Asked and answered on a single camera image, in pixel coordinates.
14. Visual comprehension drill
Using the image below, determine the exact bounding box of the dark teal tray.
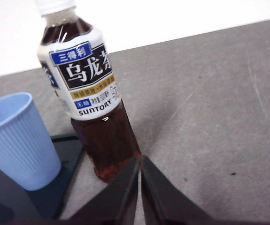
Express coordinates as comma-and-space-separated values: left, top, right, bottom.
28, 134, 84, 220

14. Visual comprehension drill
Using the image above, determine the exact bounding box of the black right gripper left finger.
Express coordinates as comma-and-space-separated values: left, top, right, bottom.
62, 156, 140, 223

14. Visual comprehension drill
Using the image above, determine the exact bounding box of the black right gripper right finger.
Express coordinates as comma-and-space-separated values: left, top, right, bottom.
140, 155, 218, 223

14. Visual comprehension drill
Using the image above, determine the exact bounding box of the dark oolong tea bottle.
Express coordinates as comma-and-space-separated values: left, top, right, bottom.
37, 0, 142, 184

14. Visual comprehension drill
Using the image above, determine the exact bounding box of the blue ribbed plastic cup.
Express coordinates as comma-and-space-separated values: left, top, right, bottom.
0, 92, 62, 191

